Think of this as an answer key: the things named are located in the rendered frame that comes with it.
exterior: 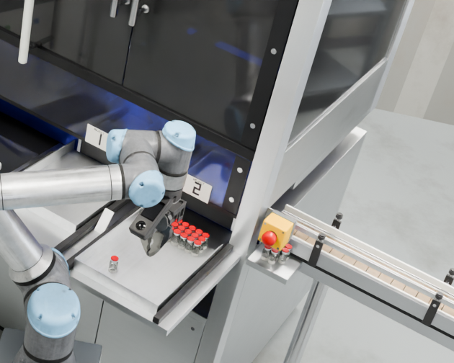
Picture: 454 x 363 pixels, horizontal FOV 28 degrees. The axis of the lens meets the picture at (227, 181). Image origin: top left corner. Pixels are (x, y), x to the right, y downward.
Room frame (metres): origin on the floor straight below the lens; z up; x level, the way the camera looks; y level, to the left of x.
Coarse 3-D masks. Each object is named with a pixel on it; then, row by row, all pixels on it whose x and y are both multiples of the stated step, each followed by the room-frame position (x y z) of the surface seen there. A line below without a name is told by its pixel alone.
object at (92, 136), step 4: (88, 124) 2.23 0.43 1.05; (88, 128) 2.23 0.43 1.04; (92, 128) 2.23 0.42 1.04; (96, 128) 2.22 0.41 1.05; (88, 132) 2.23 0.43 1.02; (92, 132) 2.23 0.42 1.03; (96, 132) 2.22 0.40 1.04; (100, 132) 2.22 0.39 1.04; (88, 136) 2.23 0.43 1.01; (92, 136) 2.23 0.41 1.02; (96, 136) 2.22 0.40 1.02; (104, 136) 2.21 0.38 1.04; (88, 140) 2.23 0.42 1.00; (92, 140) 2.23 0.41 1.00; (96, 140) 2.22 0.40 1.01; (104, 140) 2.21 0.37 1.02; (92, 144) 2.22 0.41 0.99; (96, 144) 2.22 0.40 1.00; (100, 144) 2.22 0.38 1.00; (104, 144) 2.21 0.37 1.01; (100, 148) 2.22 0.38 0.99; (104, 148) 2.21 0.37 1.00
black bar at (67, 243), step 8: (120, 200) 2.12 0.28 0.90; (128, 200) 2.14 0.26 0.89; (112, 208) 2.07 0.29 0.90; (96, 216) 2.01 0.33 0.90; (88, 224) 1.97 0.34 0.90; (96, 224) 1.99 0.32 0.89; (80, 232) 1.93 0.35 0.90; (88, 232) 1.96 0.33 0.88; (64, 240) 1.88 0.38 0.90; (72, 240) 1.89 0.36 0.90; (56, 248) 1.83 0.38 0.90; (64, 248) 1.85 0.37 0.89
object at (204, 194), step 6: (186, 180) 2.12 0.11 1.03; (192, 180) 2.11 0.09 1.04; (198, 180) 2.10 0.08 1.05; (186, 186) 2.11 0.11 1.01; (192, 186) 2.11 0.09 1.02; (198, 186) 2.10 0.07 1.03; (204, 186) 2.10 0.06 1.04; (210, 186) 2.09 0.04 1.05; (186, 192) 2.11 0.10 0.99; (198, 192) 2.10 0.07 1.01; (204, 192) 2.09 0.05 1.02; (198, 198) 2.10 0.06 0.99; (204, 198) 2.09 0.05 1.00
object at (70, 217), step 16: (48, 160) 2.22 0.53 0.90; (64, 160) 2.27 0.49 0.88; (80, 160) 2.29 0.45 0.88; (32, 208) 1.98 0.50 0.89; (48, 208) 2.02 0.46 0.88; (64, 208) 2.03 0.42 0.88; (80, 208) 2.05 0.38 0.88; (96, 208) 2.07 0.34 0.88; (64, 224) 1.94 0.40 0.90; (80, 224) 1.95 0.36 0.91
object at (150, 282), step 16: (128, 224) 2.03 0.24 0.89; (112, 240) 1.95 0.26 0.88; (128, 240) 1.97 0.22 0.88; (80, 256) 1.82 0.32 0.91; (96, 256) 1.87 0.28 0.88; (128, 256) 1.90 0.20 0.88; (144, 256) 1.92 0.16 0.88; (160, 256) 1.94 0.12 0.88; (176, 256) 1.96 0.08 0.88; (192, 256) 1.98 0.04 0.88; (208, 256) 1.95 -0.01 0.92; (80, 272) 1.79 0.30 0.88; (96, 272) 1.77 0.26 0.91; (128, 272) 1.84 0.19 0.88; (144, 272) 1.86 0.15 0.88; (160, 272) 1.87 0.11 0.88; (176, 272) 1.89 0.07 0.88; (192, 272) 1.87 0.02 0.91; (112, 288) 1.75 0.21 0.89; (128, 288) 1.74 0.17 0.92; (144, 288) 1.79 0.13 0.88; (160, 288) 1.81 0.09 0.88; (176, 288) 1.79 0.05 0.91; (144, 304) 1.72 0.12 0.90; (160, 304) 1.72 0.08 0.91
